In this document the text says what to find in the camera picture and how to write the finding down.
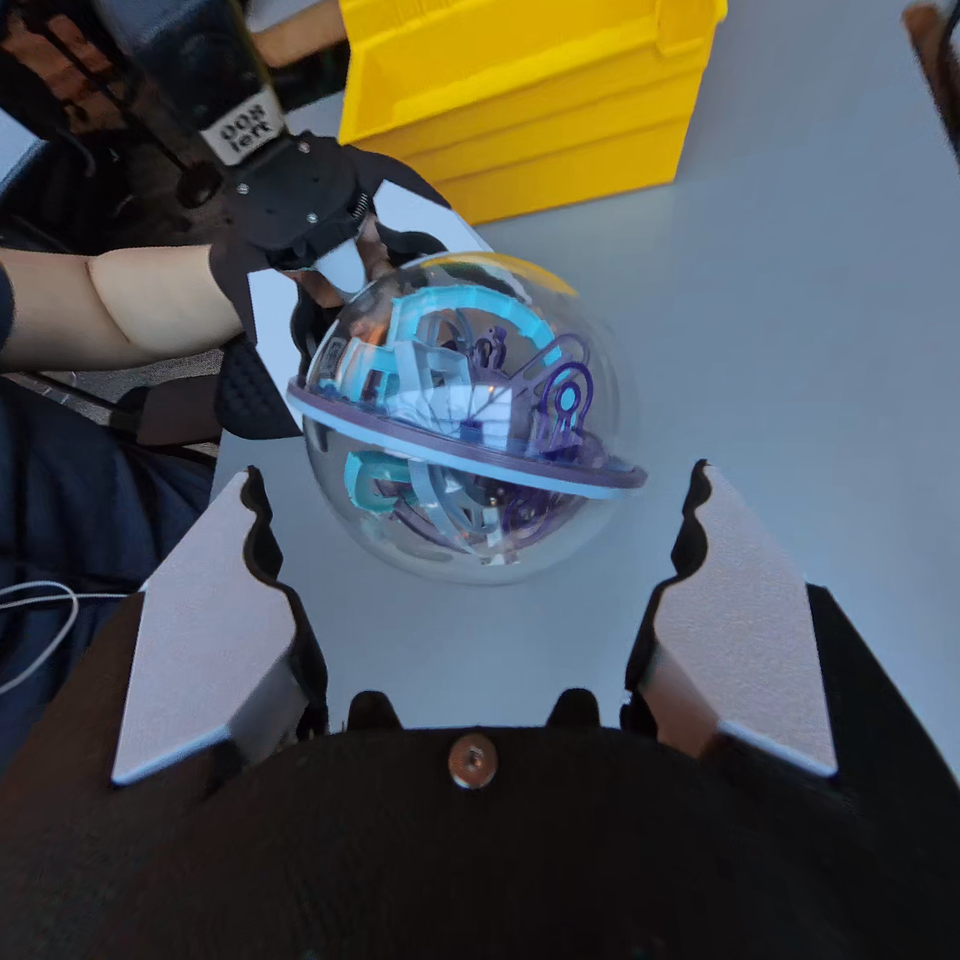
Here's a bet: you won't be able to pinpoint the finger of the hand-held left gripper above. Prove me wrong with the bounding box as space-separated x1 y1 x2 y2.
246 268 335 370
366 178 496 264

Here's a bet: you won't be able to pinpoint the white cable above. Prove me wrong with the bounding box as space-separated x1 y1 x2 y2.
0 579 130 695

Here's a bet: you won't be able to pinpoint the clear plastic maze ball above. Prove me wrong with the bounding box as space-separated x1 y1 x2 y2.
286 251 650 588

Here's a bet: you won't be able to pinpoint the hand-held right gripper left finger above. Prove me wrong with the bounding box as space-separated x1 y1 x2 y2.
109 465 331 786

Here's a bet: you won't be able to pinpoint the yellow plastic bin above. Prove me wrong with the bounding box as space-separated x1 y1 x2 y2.
337 0 730 226

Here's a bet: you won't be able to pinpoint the wooden edged office desk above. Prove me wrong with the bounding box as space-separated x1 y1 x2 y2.
247 0 352 70

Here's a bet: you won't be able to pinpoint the person's left forearm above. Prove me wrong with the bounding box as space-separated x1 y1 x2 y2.
0 243 245 374

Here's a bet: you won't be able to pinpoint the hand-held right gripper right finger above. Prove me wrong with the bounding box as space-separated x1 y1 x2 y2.
621 457 840 780

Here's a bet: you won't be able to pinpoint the person's blue jeans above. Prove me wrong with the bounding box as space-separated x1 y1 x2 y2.
0 375 219 774

